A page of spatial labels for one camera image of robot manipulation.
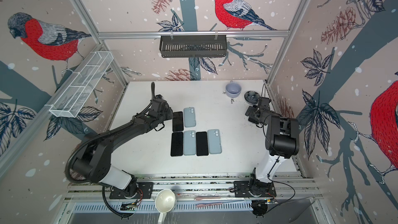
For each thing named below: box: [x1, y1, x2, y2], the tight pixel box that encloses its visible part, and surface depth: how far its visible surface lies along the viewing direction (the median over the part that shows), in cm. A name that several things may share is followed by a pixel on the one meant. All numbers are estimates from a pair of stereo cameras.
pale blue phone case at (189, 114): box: [183, 106, 196, 128], surface depth 103 cm
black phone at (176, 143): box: [170, 131, 184, 157], surface depth 89 cm
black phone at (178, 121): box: [172, 111, 184, 132], surface depth 99 cm
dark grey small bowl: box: [244, 90, 262, 105], surface depth 110 cm
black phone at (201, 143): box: [195, 131, 209, 157], surface depth 90 cm
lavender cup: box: [225, 79, 242, 98], surface depth 113 cm
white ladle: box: [154, 188, 176, 224], surface depth 71 cm
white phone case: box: [207, 129, 222, 154], surface depth 92 cm
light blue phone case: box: [183, 130, 197, 156], surface depth 92 cm
